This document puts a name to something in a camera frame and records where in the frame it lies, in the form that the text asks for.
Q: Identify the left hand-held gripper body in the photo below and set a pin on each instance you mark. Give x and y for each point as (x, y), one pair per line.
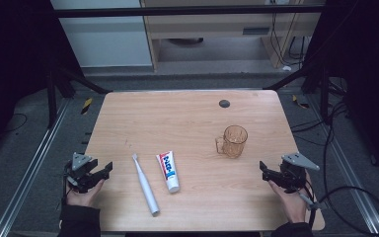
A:
(79, 164)

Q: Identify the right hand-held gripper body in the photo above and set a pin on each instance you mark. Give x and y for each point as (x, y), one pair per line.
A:
(292, 173)

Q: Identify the amber glass mug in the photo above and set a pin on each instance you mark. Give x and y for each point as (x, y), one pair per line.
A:
(233, 144)

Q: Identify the white electric toothbrush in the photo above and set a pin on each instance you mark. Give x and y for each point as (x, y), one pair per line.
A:
(146, 189)

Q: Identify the person's left hand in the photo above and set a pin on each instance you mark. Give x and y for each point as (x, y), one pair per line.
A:
(82, 197)

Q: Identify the person's right hand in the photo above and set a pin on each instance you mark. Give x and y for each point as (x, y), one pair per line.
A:
(292, 205)

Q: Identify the yellow black tape piece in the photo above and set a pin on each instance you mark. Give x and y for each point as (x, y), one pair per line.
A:
(299, 102)
(86, 106)

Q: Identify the white toothpaste tube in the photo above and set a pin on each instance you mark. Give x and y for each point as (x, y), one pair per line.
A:
(168, 171)

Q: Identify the black metal stand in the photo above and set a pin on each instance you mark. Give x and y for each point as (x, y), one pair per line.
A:
(324, 95)
(51, 98)

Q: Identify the dark round table grommet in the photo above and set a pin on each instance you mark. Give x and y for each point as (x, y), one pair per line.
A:
(224, 103)

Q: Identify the small white floor object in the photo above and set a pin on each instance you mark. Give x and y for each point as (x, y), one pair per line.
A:
(286, 68)

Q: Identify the dark curtain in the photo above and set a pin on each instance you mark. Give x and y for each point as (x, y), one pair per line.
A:
(368, 65)
(10, 65)

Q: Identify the white cabinet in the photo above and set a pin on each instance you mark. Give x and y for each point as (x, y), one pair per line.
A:
(105, 39)

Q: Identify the light wooden desk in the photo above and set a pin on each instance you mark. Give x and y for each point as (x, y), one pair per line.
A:
(210, 26)

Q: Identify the aluminium floor rail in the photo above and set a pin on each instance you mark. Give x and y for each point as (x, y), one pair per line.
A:
(352, 177)
(29, 171)

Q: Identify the black horizontal frame bar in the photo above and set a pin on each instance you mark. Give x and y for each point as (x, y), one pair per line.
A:
(177, 11)

